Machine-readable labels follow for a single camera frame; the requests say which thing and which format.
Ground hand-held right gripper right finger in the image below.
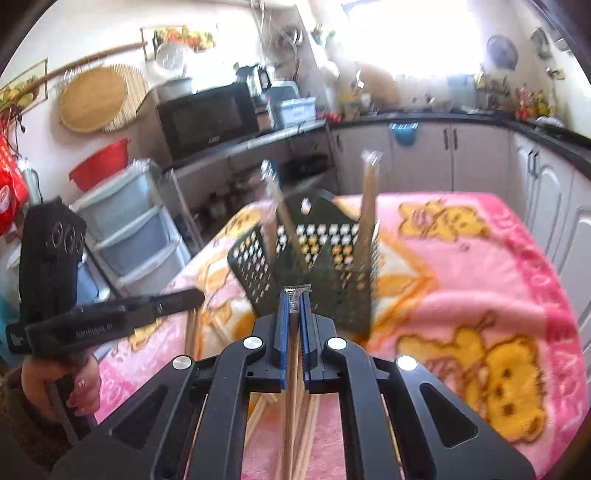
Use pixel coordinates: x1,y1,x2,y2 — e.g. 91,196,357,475
298,292,536,480

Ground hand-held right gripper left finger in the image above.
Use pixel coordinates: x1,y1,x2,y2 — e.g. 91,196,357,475
52,292,293,480

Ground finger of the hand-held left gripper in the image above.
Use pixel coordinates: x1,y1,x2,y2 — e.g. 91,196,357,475
25,307,162,355
78,288,206,324

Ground green plastic chopstick holder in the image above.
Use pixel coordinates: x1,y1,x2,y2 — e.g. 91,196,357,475
228,191,382,335

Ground bunch of chopsticks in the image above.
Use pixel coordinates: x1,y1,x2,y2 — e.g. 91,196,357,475
185,314,324,480

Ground chopstick pair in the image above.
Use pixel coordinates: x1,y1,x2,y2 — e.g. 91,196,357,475
280,285,315,480
268,171,310,273
259,159,278,268
358,148,384,278

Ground person's left forearm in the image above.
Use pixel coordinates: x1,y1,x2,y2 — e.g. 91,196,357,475
0,364,75,469

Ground person's left hand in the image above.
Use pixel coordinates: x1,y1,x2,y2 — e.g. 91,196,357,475
22,354,101,423

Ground pastel plastic drawer tower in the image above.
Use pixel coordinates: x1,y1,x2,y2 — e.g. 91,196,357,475
74,263,112,308

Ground grey plastic drawer tower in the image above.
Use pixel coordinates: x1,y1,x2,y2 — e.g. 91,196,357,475
69,159,192,296

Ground red plastic bag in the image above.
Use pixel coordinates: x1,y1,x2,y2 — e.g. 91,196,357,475
0,134,31,236

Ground red plastic basin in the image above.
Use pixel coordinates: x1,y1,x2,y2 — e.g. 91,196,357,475
69,138,131,192

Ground pink printed blanket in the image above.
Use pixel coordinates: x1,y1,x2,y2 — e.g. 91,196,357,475
92,191,587,480

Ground round bamboo board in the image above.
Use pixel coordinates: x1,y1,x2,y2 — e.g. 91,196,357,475
59,67,129,134

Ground metal kitchen table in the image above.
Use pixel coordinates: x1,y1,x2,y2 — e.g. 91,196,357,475
161,120,338,250

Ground round bamboo mat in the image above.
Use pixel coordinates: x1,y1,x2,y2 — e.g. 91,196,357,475
104,65,151,132

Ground black microwave oven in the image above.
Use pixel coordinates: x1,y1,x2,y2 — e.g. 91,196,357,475
156,82,260,162

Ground long wooden rolling pin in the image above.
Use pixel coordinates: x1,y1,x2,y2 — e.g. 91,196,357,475
28,41,148,88

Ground grey lidded container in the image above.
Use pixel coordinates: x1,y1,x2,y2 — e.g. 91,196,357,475
157,78,194,102

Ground blue dish bin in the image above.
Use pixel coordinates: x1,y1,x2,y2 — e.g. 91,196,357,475
272,96,317,129

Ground blue hanging bin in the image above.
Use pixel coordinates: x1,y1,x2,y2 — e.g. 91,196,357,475
388,121,420,147

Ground white plastic food cover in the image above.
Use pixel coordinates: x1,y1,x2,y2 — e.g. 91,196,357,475
156,44,188,70

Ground white kitchen cabinets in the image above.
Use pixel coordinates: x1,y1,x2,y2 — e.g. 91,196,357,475
330,117,591,287

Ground black electric kettle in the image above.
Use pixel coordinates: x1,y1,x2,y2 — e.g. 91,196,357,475
235,65,273,90

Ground beige cutting board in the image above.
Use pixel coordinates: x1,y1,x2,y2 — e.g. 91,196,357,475
358,65,398,109

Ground black kitchen countertop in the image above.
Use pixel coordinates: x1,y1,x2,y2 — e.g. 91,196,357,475
323,108,591,162

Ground kitchen window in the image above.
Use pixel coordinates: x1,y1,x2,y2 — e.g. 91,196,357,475
342,0,485,79

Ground row of condiment bottles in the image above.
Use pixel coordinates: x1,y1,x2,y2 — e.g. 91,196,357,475
515,85,555,121

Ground fruit wall poster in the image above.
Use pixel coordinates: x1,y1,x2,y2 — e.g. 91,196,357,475
0,58,48,112
141,25,218,63

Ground round wall fan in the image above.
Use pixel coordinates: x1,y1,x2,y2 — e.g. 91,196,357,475
486,34,519,70

